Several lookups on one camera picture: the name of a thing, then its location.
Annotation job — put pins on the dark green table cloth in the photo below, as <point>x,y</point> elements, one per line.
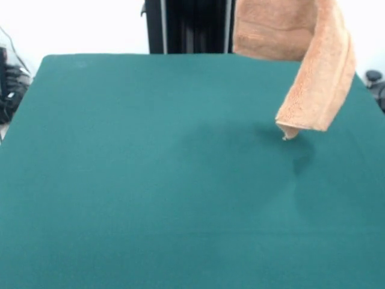
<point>120,195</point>

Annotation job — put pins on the tan terry towel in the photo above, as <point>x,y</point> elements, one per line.
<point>325,75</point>

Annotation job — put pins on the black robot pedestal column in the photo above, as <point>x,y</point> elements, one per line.
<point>195,27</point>

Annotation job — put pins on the grey black tripod base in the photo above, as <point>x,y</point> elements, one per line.
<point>12,90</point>
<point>373,75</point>

